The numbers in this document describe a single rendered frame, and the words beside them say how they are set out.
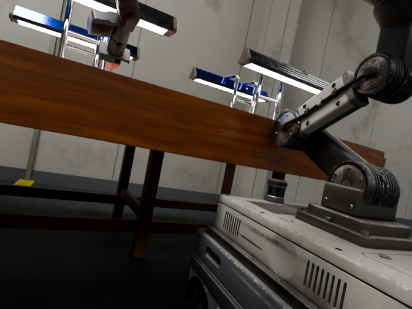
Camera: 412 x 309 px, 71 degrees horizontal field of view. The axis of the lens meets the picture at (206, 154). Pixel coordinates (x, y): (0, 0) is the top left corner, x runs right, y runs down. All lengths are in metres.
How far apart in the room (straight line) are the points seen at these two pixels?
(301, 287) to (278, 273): 0.08
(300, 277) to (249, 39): 3.29
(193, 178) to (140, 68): 1.31
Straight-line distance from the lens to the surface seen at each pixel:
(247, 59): 1.39
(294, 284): 0.68
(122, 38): 1.02
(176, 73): 3.26
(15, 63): 0.83
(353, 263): 0.57
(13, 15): 1.74
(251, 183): 3.36
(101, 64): 1.32
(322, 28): 4.47
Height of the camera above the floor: 0.61
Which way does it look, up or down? 1 degrees down
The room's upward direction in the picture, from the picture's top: 11 degrees clockwise
